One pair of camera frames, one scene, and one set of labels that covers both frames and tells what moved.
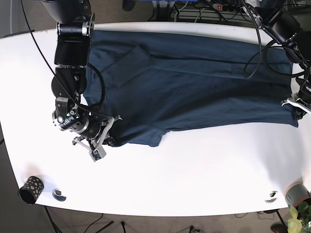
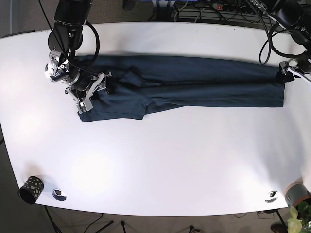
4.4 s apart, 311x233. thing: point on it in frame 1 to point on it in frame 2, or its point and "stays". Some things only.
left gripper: (95, 135) to (99, 82)
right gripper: (299, 108) to (288, 69)
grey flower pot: (296, 192) stays
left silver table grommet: (57, 193) stays
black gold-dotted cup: (31, 190) stays
